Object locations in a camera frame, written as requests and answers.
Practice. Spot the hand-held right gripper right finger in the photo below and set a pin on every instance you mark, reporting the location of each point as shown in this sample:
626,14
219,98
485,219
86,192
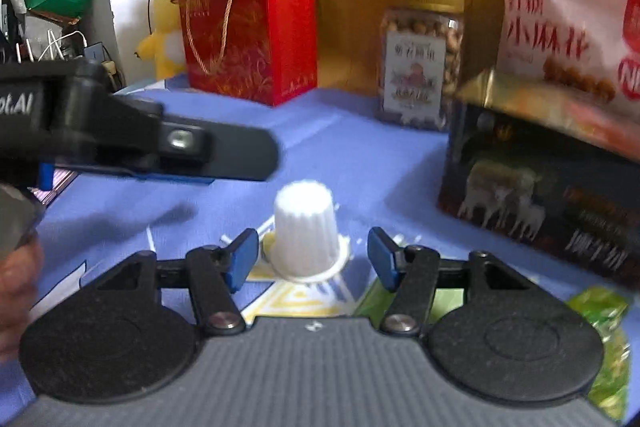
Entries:
382,264

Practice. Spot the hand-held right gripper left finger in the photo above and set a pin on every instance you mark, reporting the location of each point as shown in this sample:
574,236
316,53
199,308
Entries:
242,259

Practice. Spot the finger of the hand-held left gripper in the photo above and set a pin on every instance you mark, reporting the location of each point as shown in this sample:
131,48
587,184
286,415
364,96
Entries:
235,152

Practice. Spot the white ribbed plastic cup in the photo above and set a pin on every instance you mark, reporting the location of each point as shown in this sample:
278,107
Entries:
305,227

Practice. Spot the person's left hand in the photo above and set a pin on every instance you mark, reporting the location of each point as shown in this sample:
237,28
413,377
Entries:
17,297

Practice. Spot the power strip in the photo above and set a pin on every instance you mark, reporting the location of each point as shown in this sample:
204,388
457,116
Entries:
105,67

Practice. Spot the pale green snack packet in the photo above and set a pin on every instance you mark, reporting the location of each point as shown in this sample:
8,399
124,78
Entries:
450,304

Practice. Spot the blue printed blanket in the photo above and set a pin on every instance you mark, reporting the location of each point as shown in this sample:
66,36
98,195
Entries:
350,147

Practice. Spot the red gift box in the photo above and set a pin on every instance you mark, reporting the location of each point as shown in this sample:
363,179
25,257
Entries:
250,32

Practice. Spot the yellow duck plush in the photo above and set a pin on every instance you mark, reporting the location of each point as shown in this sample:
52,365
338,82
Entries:
162,17

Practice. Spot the black sheep-print box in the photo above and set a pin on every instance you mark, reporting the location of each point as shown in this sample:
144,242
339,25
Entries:
540,167

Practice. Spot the gold-lidded nut jar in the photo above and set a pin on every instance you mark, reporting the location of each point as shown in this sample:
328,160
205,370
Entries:
420,57

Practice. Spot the green candy packet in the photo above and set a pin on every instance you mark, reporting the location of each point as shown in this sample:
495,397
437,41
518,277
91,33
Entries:
605,347

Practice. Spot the pink snack bag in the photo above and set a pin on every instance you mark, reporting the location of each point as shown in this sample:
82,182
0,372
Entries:
560,17

